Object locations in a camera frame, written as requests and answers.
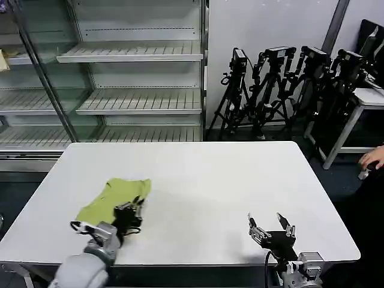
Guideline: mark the person's hand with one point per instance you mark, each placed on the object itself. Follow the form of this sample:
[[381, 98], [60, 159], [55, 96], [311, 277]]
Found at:
[[375, 157]]

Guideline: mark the white side desk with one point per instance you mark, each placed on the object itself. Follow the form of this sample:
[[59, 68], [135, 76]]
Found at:
[[370, 97]]

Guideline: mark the black tripod with wide camera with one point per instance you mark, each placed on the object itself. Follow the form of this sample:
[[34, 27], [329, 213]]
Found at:
[[274, 87]]

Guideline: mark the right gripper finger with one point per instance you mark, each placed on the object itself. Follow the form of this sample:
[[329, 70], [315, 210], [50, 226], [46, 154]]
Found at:
[[255, 229], [287, 225]]

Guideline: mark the black computer monitor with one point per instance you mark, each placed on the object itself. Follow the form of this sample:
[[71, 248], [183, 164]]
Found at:
[[370, 48]]

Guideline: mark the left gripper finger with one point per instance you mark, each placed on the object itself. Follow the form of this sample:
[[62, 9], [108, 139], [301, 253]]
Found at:
[[141, 207], [127, 205]]

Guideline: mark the empty metal display shelf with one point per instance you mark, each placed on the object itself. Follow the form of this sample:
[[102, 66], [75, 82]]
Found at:
[[135, 99]]

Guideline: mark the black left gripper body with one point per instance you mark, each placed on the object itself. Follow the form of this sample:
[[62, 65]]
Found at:
[[127, 219]]

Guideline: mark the yellow-green shirt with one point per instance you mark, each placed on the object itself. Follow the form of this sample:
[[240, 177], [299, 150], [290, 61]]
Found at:
[[105, 204]]

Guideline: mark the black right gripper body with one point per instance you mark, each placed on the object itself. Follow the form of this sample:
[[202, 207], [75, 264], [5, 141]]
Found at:
[[280, 243]]

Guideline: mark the black tripod with box camera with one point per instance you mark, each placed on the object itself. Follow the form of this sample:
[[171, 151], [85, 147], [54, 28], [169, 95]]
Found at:
[[237, 87]]

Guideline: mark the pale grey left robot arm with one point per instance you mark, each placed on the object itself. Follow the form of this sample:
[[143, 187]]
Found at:
[[90, 261]]

